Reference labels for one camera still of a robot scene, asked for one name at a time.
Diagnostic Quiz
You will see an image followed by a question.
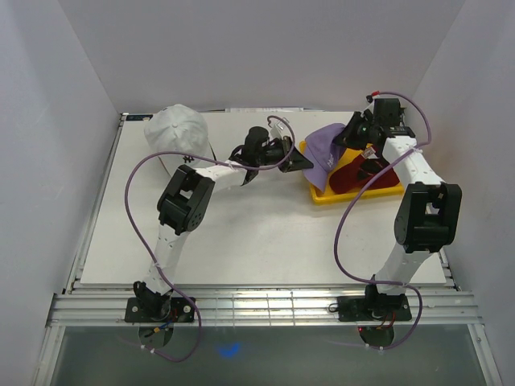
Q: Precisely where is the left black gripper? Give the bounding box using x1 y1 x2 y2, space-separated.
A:
256 136 313 173

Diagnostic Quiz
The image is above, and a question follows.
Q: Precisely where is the lavender cap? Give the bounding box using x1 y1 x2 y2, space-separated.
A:
303 123 346 192

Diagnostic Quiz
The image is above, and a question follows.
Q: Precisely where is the white baseball cap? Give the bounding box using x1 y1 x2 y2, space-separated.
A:
144 104 212 176

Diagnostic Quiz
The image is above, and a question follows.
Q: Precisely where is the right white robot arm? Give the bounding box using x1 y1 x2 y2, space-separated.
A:
335 92 462 322

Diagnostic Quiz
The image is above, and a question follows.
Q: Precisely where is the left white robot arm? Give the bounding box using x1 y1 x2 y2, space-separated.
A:
133 126 314 322

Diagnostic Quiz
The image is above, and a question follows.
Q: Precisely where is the red cap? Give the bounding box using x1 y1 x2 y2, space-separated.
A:
329 155 399 195

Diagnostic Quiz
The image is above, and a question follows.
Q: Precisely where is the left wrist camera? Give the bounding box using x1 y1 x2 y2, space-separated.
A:
268 117 290 139

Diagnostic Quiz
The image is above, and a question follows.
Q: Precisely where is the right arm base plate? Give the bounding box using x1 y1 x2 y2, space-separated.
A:
336 294 412 322

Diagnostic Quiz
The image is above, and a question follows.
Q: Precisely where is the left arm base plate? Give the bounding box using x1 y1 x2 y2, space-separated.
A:
123 298 195 323

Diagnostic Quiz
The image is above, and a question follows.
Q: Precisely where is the aluminium frame rail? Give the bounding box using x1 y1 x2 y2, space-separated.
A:
47 287 483 327

